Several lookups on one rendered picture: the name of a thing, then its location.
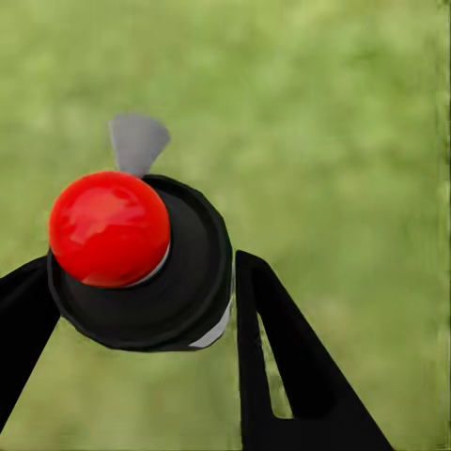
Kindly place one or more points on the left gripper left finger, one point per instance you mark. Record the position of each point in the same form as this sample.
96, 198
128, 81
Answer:
28, 315

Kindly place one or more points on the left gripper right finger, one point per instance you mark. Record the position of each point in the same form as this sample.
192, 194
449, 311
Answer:
328, 414

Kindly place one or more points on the pesticide atomizer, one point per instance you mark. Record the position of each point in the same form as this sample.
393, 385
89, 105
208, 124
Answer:
140, 262

